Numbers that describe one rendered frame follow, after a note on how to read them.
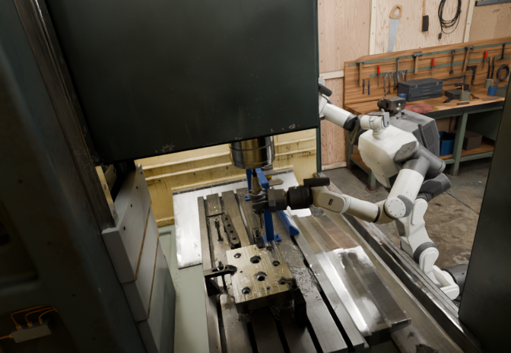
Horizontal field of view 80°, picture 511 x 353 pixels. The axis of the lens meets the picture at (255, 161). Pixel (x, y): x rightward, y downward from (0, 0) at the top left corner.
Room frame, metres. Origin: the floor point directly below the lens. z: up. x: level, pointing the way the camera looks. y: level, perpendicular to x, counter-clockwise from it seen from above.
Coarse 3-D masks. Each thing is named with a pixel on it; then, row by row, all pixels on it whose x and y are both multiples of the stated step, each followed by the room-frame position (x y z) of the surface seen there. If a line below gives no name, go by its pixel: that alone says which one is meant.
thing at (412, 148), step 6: (408, 144) 1.16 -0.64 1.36; (414, 144) 1.12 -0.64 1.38; (420, 144) 1.11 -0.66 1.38; (402, 150) 1.17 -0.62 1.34; (408, 150) 1.12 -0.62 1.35; (414, 150) 1.09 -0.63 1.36; (396, 156) 1.17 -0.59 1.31; (402, 156) 1.13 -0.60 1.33; (408, 156) 1.09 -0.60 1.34; (414, 156) 1.09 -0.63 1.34; (396, 162) 1.15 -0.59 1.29; (402, 162) 1.14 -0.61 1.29; (444, 162) 1.09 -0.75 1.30; (438, 174) 1.06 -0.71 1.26
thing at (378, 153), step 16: (400, 112) 1.46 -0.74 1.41; (400, 128) 1.32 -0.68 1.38; (416, 128) 1.26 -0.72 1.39; (432, 128) 1.27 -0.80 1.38; (368, 144) 1.34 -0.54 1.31; (384, 144) 1.26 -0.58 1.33; (400, 144) 1.22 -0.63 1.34; (432, 144) 1.27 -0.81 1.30; (368, 160) 1.35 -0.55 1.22; (384, 160) 1.22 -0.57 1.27; (384, 176) 1.24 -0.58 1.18
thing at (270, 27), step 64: (64, 0) 0.81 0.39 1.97; (128, 0) 0.83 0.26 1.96; (192, 0) 0.86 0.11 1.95; (256, 0) 0.88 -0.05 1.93; (128, 64) 0.83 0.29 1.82; (192, 64) 0.85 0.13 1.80; (256, 64) 0.88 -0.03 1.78; (128, 128) 0.82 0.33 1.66; (192, 128) 0.85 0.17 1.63; (256, 128) 0.88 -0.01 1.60
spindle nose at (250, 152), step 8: (272, 136) 0.97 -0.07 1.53; (232, 144) 0.95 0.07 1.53; (240, 144) 0.93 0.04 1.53; (248, 144) 0.92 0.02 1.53; (256, 144) 0.92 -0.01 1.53; (264, 144) 0.93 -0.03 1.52; (272, 144) 0.97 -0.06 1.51; (232, 152) 0.96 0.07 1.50; (240, 152) 0.93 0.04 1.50; (248, 152) 0.92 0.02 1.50; (256, 152) 0.92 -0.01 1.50; (264, 152) 0.93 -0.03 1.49; (272, 152) 0.96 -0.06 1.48; (232, 160) 0.96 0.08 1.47; (240, 160) 0.93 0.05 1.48; (248, 160) 0.92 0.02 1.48; (256, 160) 0.92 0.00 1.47; (264, 160) 0.93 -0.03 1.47; (272, 160) 0.96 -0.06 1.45; (240, 168) 0.94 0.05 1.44; (248, 168) 0.93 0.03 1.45; (256, 168) 0.93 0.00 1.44
